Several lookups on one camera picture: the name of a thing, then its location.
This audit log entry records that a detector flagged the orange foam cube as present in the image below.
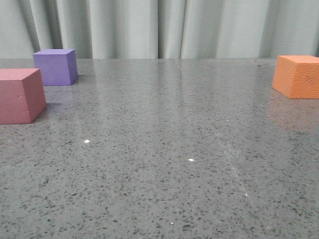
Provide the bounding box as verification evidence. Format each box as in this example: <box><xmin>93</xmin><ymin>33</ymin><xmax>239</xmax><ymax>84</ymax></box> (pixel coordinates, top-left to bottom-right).
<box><xmin>272</xmin><ymin>55</ymin><xmax>319</xmax><ymax>99</ymax></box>

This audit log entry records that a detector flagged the grey-green curtain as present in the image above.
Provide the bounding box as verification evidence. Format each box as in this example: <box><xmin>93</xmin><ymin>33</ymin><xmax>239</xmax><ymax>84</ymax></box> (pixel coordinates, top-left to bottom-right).
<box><xmin>0</xmin><ymin>0</ymin><xmax>319</xmax><ymax>59</ymax></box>

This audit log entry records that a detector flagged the purple foam cube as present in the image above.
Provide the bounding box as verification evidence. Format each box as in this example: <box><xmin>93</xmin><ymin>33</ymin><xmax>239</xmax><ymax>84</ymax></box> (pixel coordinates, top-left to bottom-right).
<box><xmin>33</xmin><ymin>49</ymin><xmax>78</xmax><ymax>86</ymax></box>

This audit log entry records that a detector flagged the pink foam cube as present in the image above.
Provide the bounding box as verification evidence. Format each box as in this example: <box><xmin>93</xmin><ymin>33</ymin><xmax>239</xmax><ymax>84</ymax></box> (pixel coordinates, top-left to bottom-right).
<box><xmin>0</xmin><ymin>68</ymin><xmax>46</xmax><ymax>124</ymax></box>

